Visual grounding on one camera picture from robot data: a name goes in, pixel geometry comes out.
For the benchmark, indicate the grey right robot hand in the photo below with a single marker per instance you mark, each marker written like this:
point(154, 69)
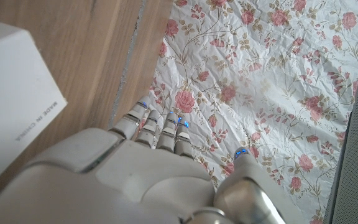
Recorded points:
point(129, 174)

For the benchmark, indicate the white stylus pen box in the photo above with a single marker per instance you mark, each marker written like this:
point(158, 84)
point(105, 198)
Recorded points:
point(8, 102)

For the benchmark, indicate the floral backdrop cloth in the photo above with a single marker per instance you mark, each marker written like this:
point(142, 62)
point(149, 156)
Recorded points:
point(259, 77)

